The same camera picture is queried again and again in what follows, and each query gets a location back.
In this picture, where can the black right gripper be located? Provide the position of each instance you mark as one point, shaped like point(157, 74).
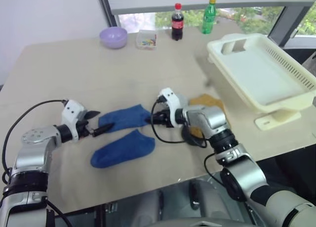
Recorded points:
point(164, 119)

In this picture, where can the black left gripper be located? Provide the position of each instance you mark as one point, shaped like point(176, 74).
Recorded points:
point(82, 128)

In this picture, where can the blue sock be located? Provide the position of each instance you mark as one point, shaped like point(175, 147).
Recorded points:
point(123, 118)
point(123, 150)

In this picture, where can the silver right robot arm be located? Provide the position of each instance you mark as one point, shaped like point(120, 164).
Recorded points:
point(212, 118)

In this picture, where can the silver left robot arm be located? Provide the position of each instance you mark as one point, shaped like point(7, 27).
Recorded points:
point(32, 158)

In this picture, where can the brown sock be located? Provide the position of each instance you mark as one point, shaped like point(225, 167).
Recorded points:
point(207, 100)

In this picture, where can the cream plastic basket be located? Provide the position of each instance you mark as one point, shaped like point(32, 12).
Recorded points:
point(259, 71)

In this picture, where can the clear box with colourful bits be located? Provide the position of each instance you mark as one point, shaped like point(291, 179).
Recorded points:
point(146, 40)

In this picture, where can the purple plastic bowl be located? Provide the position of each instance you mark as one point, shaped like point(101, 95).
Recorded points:
point(113, 37)

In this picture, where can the grey robot torso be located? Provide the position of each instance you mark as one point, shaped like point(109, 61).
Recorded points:
point(172, 207)

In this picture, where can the cola bottle with red cap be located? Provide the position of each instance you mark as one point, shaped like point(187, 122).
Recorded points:
point(177, 23)

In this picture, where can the green bottle with yellow cap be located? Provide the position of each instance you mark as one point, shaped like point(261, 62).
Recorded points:
point(209, 16)

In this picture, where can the white roller blind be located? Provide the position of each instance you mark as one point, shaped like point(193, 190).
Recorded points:
point(197, 0)

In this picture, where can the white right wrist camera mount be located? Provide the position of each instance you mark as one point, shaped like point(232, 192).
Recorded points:
point(172, 98)

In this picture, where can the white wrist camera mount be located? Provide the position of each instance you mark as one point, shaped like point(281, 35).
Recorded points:
point(72, 113)
point(172, 98)

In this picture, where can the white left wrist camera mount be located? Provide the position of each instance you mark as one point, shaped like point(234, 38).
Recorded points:
point(72, 113)

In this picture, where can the dark window frame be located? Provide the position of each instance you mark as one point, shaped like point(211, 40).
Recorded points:
point(106, 10)

